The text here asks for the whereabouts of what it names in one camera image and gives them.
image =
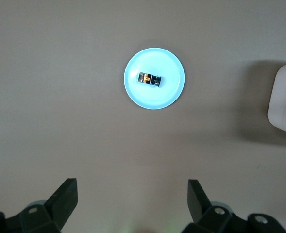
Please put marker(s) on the light blue round plate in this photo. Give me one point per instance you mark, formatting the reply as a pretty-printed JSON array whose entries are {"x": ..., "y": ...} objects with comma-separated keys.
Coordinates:
[{"x": 155, "y": 97}]

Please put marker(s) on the white lidded lunch box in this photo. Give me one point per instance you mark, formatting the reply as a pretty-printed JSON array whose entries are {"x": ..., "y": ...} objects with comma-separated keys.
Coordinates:
[{"x": 281, "y": 97}]

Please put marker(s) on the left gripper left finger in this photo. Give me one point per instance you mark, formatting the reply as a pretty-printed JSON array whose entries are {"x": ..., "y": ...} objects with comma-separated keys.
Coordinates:
[{"x": 60, "y": 206}]

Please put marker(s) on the orange push button switch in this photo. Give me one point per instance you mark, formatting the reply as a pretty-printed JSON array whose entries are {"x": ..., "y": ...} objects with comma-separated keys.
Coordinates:
[{"x": 147, "y": 79}]

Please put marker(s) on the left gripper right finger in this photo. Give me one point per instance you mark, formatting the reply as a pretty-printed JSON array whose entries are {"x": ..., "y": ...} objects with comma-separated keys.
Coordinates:
[{"x": 201, "y": 206}]

